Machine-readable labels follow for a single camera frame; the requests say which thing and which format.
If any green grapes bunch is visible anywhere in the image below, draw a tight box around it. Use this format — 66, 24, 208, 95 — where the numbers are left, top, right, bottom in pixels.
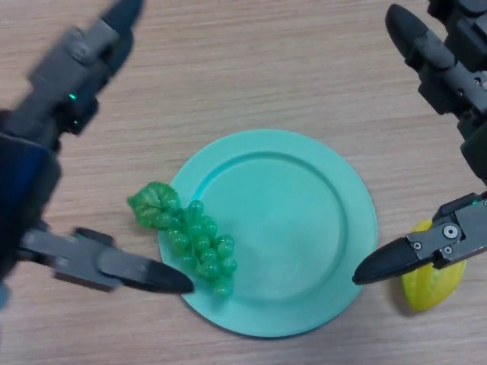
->
126, 181, 239, 298

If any round green plate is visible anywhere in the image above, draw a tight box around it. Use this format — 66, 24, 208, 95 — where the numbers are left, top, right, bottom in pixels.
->
158, 128, 378, 338

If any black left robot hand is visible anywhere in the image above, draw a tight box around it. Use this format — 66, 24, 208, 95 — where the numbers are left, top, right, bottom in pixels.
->
0, 0, 196, 313

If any yellow starfruit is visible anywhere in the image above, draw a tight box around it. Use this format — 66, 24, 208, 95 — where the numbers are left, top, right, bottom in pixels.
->
400, 218, 467, 314

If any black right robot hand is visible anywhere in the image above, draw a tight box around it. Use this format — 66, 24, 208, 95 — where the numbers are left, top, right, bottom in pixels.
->
352, 0, 487, 286

